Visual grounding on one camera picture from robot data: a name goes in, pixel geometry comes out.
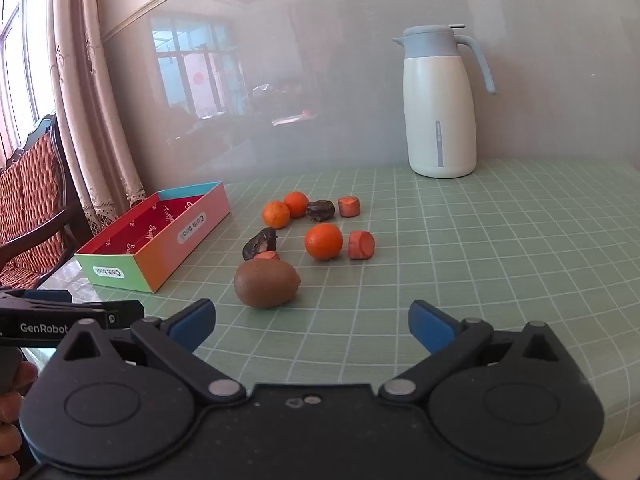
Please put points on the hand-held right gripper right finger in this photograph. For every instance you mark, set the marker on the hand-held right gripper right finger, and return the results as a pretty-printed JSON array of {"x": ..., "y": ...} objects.
[{"x": 430, "y": 326}]

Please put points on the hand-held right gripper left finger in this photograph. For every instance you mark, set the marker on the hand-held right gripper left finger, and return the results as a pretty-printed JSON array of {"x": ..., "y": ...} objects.
[{"x": 192, "y": 326}]

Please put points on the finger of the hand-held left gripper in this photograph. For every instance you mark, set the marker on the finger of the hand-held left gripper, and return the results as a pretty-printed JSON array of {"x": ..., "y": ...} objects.
[{"x": 125, "y": 312}]

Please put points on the colorful cardboard box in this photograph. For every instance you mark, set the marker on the colorful cardboard box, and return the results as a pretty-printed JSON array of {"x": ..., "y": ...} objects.
[{"x": 165, "y": 255}]

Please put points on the brown kiwi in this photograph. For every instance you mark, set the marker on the brown kiwi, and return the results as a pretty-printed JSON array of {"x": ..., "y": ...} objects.
[{"x": 267, "y": 285}]

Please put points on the orange carrot piece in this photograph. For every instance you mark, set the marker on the orange carrot piece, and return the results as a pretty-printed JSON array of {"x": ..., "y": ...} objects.
[
  {"x": 361, "y": 245},
  {"x": 349, "y": 206},
  {"x": 266, "y": 256}
]

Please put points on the large orange tangerine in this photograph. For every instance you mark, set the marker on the large orange tangerine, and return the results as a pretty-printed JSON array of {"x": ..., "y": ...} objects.
[{"x": 324, "y": 241}]

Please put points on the small orange tangerine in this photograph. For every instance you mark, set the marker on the small orange tangerine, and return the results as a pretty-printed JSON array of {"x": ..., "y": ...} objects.
[
  {"x": 276, "y": 215},
  {"x": 297, "y": 203}
]

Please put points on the person's left hand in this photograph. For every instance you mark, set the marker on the person's left hand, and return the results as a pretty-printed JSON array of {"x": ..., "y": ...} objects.
[{"x": 10, "y": 420}]

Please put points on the green checked tablecloth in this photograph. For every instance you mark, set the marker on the green checked tablecloth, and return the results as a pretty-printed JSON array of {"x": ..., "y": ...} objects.
[{"x": 450, "y": 260}]

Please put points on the wooden sofa with red cushions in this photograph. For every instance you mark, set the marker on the wooden sofa with red cushions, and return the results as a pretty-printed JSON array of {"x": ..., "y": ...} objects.
[{"x": 30, "y": 200}]

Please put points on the beige lace-trimmed curtain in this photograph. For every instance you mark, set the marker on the beige lace-trimmed curtain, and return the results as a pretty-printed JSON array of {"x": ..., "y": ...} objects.
[{"x": 100, "y": 110}]

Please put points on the white and blue thermos jug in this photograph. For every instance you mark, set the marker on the white and blue thermos jug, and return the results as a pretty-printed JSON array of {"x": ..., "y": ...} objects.
[{"x": 440, "y": 110}]

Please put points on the window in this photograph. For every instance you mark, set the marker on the window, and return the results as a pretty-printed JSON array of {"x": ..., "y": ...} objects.
[{"x": 20, "y": 50}]

